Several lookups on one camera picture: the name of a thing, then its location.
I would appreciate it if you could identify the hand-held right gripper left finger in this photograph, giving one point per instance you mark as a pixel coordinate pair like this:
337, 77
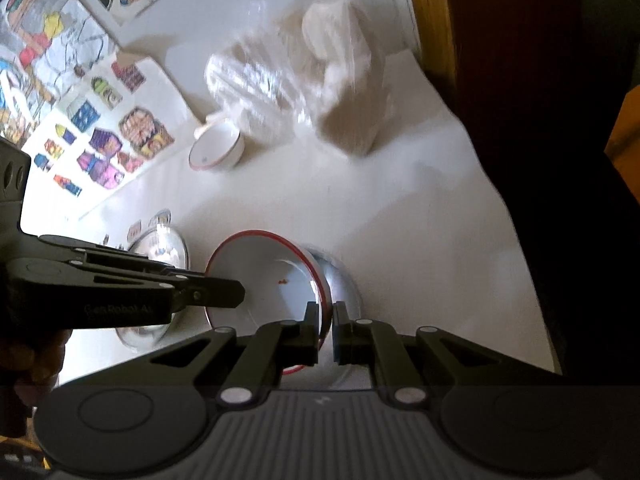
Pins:
306, 332

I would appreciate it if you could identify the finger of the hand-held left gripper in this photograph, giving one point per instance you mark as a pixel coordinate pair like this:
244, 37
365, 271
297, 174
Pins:
125, 260
220, 292

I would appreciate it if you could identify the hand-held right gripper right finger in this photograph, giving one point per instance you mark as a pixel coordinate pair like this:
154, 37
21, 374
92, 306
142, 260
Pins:
345, 332

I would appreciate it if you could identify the deep steel plate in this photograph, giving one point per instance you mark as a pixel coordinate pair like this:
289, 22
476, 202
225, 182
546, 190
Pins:
160, 245

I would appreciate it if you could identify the white bowl with red rim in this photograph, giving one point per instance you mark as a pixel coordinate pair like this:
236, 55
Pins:
260, 280
215, 147

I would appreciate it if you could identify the steel bowl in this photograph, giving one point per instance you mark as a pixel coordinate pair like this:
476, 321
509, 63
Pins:
345, 290

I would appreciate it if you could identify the person's left hand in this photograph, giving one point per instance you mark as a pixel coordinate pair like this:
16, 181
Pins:
35, 360

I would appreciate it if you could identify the drawing of colourful houses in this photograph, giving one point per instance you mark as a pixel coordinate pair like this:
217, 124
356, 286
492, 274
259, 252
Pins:
100, 145

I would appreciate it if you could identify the white printed cloth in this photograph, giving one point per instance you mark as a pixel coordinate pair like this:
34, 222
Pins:
400, 210

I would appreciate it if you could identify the drawing of child with fan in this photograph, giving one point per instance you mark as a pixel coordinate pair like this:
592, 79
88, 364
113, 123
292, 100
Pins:
50, 35

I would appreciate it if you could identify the plastic bag of white rolls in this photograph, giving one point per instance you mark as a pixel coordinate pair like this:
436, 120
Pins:
320, 75

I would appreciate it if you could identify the painting of orange dress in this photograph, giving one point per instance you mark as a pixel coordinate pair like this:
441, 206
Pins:
625, 135

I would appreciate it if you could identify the wooden frame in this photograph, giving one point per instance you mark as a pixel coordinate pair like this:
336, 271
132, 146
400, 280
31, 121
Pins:
435, 10

